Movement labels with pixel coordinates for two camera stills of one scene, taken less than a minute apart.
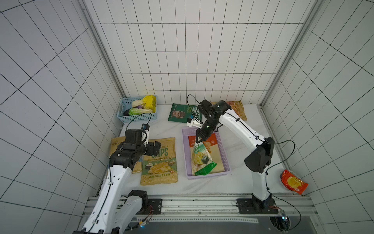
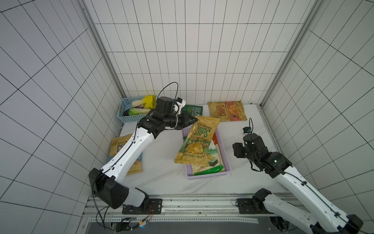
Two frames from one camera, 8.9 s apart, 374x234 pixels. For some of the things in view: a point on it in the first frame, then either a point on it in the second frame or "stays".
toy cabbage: x=137 y=111 stays
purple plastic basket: x=187 y=132 stays
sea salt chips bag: x=115 y=142 stays
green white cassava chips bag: x=202 y=162 -> x=216 y=166
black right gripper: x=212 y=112 -> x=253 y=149
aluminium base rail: x=290 y=209 stays
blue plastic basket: x=124 y=103 stays
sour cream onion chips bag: x=161 y=168 -> x=195 y=150
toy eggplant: x=126 y=112 stays
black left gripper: x=150 y=148 -> x=185 y=123
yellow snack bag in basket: x=150 y=102 stays
